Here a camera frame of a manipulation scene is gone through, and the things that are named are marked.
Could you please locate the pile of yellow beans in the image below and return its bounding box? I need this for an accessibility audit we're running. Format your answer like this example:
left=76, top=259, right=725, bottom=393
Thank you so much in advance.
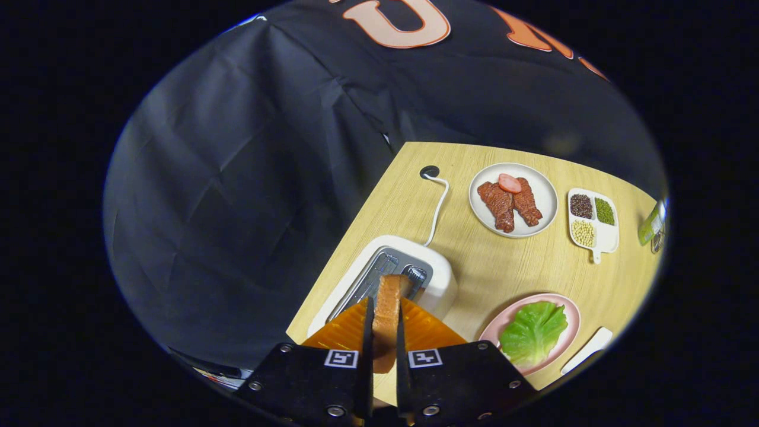
left=572, top=219, right=597, bottom=248

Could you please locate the silver bottle with green label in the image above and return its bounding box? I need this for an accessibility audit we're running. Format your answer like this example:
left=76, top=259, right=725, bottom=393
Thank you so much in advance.
left=638, top=200, right=666, bottom=246

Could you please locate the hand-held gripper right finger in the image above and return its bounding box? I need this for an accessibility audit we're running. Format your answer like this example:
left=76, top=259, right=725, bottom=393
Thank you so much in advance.
left=396, top=298, right=537, bottom=425

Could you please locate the white oval plate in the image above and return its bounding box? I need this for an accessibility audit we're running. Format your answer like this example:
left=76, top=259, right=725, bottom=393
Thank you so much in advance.
left=560, top=327, right=614, bottom=375

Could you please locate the black backdrop cloth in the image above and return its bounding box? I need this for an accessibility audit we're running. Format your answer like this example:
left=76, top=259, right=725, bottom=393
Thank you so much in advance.
left=102, top=0, right=668, bottom=371

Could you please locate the toasted bread slice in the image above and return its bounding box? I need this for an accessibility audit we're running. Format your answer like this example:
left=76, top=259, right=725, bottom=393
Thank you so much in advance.
left=372, top=274, right=413, bottom=374

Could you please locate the round white plate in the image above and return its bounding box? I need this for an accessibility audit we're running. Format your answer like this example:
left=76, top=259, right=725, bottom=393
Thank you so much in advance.
left=468, top=162, right=559, bottom=239

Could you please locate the cream white toaster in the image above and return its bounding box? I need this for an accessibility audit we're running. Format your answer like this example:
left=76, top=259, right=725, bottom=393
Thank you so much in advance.
left=307, top=235, right=458, bottom=339

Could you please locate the brown meat piece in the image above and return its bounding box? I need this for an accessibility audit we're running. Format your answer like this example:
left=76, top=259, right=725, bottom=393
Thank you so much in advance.
left=513, top=177, right=543, bottom=227
left=477, top=181, right=515, bottom=233

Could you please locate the white toaster cable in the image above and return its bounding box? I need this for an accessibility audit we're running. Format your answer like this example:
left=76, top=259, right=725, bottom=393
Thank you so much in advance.
left=423, top=174, right=450, bottom=247

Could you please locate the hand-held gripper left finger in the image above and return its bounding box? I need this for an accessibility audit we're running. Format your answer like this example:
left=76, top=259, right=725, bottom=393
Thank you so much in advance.
left=234, top=297, right=374, bottom=425

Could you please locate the green lettuce leaf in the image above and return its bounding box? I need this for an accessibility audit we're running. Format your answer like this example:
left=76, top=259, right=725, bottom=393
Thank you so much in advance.
left=499, top=301, right=569, bottom=367

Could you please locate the pink round plate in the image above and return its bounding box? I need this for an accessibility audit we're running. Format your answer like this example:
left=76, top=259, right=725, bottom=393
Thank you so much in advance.
left=479, top=293, right=582, bottom=377

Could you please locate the white divided dish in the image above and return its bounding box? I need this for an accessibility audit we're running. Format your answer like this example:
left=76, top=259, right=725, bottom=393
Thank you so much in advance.
left=567, top=187, right=620, bottom=265

